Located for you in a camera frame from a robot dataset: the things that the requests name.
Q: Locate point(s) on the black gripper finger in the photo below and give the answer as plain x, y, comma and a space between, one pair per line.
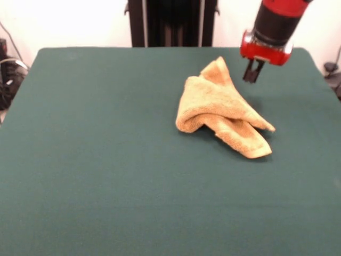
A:
257, 72
248, 70

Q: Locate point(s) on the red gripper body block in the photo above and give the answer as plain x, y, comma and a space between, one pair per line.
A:
266, 54

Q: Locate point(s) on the tan terry towel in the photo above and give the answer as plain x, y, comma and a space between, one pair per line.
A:
213, 101

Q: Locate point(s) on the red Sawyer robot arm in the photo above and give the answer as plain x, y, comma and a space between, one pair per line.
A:
277, 24

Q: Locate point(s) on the dark grey stand base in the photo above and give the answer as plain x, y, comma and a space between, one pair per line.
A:
331, 74
10, 80

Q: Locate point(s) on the dark green table cloth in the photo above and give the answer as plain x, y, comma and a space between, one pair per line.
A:
106, 160

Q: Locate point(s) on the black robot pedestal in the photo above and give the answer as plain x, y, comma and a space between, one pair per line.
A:
173, 24

